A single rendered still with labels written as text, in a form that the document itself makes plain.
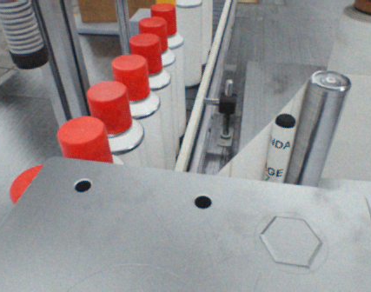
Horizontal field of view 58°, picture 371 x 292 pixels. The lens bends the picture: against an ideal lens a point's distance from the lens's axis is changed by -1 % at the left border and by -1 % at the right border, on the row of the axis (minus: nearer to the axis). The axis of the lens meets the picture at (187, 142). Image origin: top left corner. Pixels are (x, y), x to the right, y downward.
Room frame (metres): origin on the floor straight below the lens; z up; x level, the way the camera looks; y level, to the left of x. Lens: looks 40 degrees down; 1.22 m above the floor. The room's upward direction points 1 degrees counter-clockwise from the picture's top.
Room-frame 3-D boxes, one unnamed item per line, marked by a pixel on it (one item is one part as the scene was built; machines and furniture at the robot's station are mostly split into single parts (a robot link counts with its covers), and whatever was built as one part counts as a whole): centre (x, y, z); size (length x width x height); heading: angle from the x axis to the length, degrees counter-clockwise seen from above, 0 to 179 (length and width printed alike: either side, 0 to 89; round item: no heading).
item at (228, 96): (0.49, -0.07, 0.89); 0.03 x 0.03 x 0.12; 79
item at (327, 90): (0.28, -0.14, 0.97); 0.05 x 0.05 x 0.19
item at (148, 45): (0.34, 0.04, 0.98); 0.05 x 0.05 x 0.20
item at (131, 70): (0.29, 0.05, 0.98); 0.05 x 0.05 x 0.20
